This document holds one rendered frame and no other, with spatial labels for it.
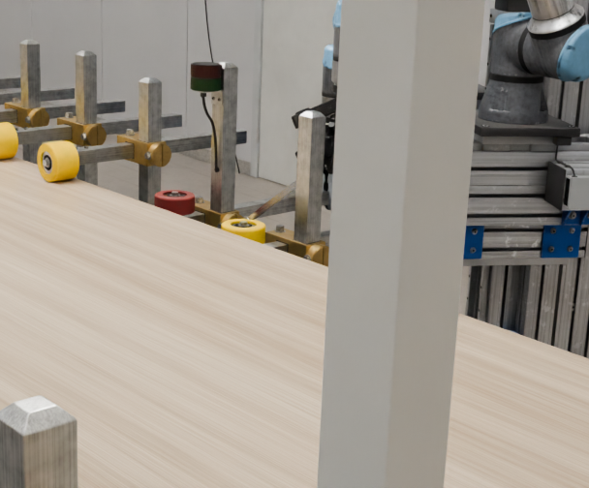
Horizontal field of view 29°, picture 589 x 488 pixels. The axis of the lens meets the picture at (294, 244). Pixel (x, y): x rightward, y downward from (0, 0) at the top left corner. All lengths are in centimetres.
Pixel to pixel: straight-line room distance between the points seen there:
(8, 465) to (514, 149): 192
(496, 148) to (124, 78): 532
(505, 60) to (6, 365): 139
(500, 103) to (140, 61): 512
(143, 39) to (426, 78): 683
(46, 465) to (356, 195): 24
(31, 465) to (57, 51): 773
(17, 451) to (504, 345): 98
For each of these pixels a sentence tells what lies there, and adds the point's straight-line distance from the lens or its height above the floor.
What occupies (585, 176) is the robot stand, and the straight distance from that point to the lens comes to 242.
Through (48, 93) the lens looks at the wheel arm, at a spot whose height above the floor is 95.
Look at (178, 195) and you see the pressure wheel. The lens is 223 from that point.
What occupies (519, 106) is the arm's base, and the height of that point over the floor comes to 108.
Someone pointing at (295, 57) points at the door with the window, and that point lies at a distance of 615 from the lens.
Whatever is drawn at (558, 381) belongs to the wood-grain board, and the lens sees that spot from 144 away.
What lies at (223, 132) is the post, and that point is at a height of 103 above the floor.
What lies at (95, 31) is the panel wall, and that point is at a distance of 786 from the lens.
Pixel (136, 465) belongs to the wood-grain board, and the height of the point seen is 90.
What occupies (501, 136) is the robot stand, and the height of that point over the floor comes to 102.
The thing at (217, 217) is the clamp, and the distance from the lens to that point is 224.
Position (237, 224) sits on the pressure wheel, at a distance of 204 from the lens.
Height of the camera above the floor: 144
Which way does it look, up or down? 16 degrees down
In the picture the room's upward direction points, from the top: 2 degrees clockwise
